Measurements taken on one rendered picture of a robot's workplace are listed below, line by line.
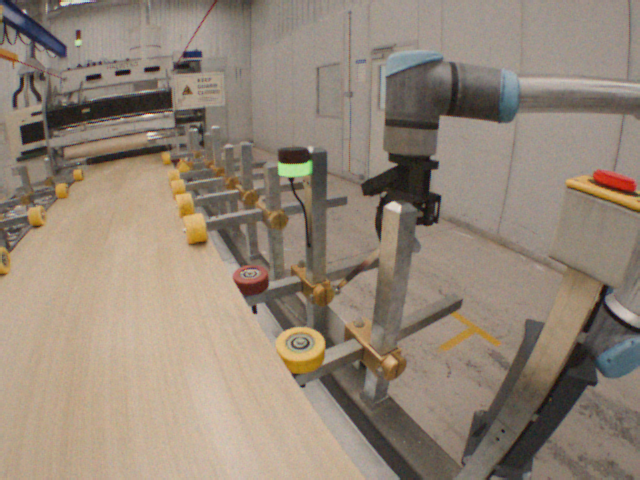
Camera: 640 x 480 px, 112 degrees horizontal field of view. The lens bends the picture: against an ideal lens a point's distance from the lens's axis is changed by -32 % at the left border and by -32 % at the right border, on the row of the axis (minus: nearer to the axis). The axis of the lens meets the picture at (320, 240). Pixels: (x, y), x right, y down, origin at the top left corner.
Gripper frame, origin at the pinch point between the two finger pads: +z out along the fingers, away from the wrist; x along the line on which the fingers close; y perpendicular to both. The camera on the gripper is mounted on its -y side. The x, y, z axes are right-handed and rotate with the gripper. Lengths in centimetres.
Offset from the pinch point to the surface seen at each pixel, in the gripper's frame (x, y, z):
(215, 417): -39.0, 13.1, 8.0
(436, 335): 90, -46, 98
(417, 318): 4.0, 5.9, 13.1
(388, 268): -9.9, 9.8, -5.0
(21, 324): -76, -22, 8
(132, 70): -53, -298, -75
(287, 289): -14.4, -18.3, 13.3
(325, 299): -8.0, -11.5, 14.2
